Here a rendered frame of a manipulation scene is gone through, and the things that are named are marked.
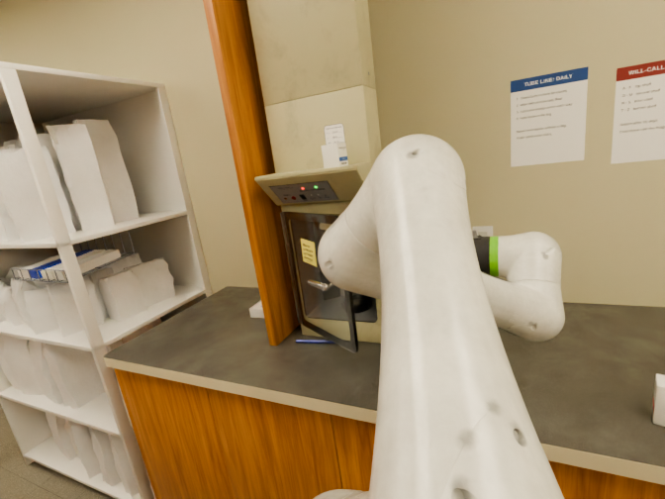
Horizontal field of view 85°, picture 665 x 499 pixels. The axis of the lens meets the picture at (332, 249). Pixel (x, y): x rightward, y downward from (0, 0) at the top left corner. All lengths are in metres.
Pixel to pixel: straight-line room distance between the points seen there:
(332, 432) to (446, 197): 0.83
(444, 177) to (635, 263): 1.17
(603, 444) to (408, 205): 0.69
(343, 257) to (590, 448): 0.62
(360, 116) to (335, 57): 0.17
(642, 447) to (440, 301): 0.72
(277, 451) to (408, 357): 1.03
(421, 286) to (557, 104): 1.16
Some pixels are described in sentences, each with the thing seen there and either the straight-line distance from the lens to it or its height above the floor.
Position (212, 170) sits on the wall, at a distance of 1.93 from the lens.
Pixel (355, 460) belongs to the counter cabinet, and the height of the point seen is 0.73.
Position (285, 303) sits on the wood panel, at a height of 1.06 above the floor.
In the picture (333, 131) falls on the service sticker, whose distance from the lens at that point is 1.08.
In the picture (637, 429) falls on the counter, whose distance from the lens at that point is 1.01.
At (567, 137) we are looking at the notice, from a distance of 1.42.
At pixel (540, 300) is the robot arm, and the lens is 0.81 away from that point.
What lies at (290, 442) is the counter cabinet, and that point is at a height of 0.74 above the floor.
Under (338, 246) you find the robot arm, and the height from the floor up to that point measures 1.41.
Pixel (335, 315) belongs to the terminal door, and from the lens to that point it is 1.07.
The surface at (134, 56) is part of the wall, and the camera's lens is 2.26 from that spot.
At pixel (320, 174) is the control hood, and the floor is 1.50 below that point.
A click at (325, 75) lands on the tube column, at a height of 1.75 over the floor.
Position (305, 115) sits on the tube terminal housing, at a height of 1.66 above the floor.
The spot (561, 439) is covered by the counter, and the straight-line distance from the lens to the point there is 0.93.
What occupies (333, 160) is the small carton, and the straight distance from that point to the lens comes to 0.99.
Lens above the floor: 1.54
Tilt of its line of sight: 15 degrees down
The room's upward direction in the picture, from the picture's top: 8 degrees counter-clockwise
